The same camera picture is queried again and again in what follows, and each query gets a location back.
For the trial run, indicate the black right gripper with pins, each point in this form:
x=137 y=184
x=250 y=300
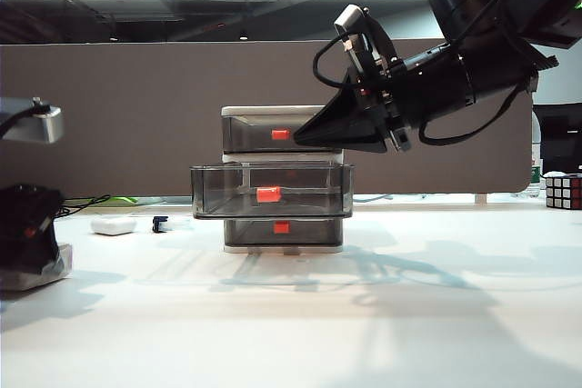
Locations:
x=423 y=92

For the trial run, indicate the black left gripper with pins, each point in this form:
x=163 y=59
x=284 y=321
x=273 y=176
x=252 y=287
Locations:
x=23 y=211

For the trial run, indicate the pack of napkins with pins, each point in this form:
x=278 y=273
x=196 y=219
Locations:
x=57 y=270

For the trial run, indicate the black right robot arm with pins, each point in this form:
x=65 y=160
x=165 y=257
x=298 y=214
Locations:
x=500 y=70

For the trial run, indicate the white earbuds case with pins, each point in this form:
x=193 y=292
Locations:
x=113 y=226

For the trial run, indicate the small black blue clip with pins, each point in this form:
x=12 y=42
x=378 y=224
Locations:
x=159 y=224

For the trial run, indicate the white partition foot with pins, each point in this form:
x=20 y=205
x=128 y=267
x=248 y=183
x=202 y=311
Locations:
x=481 y=199

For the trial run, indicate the brown desk partition panel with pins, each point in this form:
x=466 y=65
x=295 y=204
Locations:
x=136 y=102

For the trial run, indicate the clear plastic bottle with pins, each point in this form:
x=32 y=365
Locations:
x=536 y=161

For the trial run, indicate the black monitor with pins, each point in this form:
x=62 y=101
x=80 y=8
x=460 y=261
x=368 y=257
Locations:
x=559 y=138

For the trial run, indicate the Rubik's cube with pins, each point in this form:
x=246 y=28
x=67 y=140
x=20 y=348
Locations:
x=566 y=192

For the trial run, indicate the white drawer cabinet frame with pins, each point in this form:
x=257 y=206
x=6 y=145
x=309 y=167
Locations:
x=273 y=110

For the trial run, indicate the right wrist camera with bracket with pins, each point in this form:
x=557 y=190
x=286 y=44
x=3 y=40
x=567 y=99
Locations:
x=364 y=38

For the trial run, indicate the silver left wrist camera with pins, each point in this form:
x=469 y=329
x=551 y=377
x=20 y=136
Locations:
x=41 y=126

